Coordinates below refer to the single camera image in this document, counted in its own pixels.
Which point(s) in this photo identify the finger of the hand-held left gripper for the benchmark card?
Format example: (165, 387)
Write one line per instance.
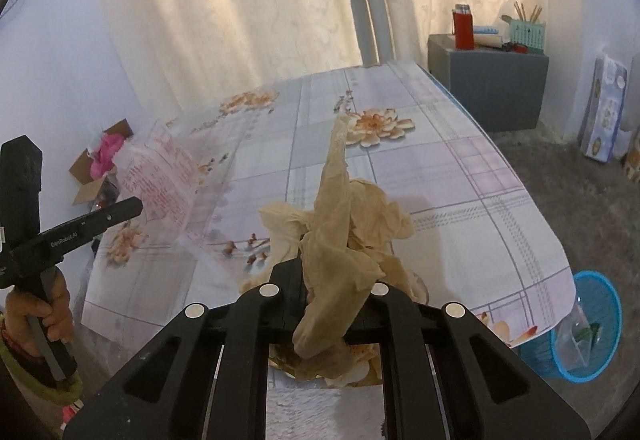
(122, 215)

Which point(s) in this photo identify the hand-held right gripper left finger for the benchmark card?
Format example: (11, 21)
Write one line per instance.
(287, 280)

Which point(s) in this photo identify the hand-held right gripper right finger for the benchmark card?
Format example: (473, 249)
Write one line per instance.
(380, 315)

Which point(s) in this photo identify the clear plastic bag pink print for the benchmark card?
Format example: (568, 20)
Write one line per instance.
(160, 180)

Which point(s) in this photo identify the brown paper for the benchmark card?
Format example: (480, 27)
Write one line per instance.
(340, 230)

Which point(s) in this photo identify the blue plastic trash basket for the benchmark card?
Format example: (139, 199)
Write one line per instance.
(605, 300)

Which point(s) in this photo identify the person's left forearm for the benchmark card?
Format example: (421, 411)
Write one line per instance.
(20, 370)

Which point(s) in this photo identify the person's left hand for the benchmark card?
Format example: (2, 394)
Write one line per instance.
(20, 320)

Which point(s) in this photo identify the cardboard box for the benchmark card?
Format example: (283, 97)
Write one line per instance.
(85, 190)

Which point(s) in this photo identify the floral checked tablecloth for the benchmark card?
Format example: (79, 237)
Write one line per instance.
(440, 200)

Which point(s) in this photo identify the small clear bag green bits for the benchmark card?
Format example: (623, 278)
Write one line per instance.
(572, 340)

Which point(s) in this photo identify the wide cream curtain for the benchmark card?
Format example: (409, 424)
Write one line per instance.
(225, 9)

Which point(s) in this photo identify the grey cabinet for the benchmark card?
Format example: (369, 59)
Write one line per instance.
(490, 84)

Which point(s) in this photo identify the white paper roll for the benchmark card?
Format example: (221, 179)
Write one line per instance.
(487, 40)

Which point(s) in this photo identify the red thermos bottle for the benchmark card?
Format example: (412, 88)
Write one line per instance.
(463, 32)

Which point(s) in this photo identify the white blue tissue pack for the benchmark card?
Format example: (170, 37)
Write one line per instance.
(605, 109)

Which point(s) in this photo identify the teal pen holder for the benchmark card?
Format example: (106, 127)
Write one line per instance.
(527, 37)

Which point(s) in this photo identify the thin wooden sticks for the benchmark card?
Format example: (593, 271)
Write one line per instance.
(521, 12)

